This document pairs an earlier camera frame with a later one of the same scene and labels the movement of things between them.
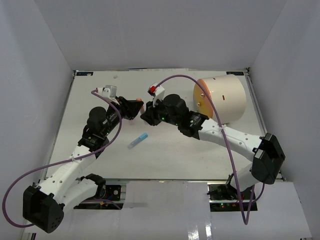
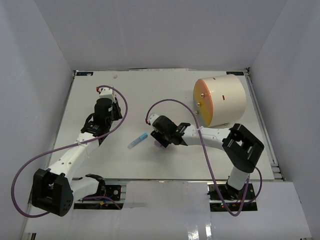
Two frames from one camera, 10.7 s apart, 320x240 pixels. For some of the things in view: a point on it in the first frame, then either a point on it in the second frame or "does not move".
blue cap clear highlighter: x=143 y=137 does not move
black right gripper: x=150 y=114 → x=157 y=135
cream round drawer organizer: x=228 y=93 does not move
